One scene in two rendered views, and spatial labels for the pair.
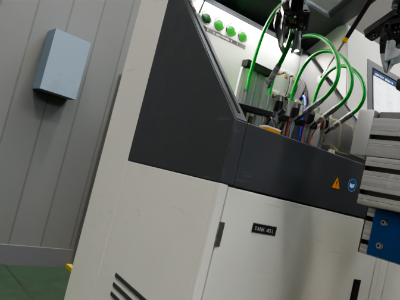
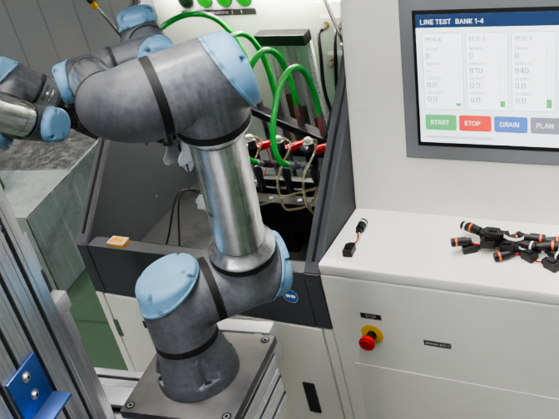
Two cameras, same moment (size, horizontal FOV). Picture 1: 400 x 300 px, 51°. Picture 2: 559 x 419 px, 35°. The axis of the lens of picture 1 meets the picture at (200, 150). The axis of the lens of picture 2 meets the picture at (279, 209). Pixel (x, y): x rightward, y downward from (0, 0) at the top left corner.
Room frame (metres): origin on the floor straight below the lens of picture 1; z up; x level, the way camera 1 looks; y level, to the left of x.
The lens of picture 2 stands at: (0.72, -2.05, 2.09)
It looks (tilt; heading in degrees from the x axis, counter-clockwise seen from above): 32 degrees down; 67
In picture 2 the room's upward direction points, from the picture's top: 15 degrees counter-clockwise
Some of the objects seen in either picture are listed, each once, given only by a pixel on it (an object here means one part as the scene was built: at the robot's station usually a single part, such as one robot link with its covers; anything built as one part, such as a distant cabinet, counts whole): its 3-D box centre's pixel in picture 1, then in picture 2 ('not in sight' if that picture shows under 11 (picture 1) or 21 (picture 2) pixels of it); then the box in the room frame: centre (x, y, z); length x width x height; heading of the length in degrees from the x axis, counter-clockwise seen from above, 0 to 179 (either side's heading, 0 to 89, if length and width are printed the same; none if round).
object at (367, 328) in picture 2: not in sight; (368, 339); (1.41, -0.75, 0.80); 0.05 x 0.04 x 0.05; 122
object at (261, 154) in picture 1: (318, 178); (200, 278); (1.21, -0.35, 0.87); 0.62 x 0.04 x 0.16; 122
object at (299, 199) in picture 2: not in sight; (283, 215); (1.47, -0.33, 0.91); 0.34 x 0.10 x 0.15; 122
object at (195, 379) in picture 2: not in sight; (191, 352); (1.01, -0.84, 1.09); 0.15 x 0.15 x 0.10
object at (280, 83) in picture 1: (282, 97); (346, 61); (1.76, -0.29, 1.20); 0.13 x 0.03 x 0.31; 122
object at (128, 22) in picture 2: not in sight; (142, 36); (1.21, -0.49, 1.54); 0.09 x 0.08 x 0.11; 80
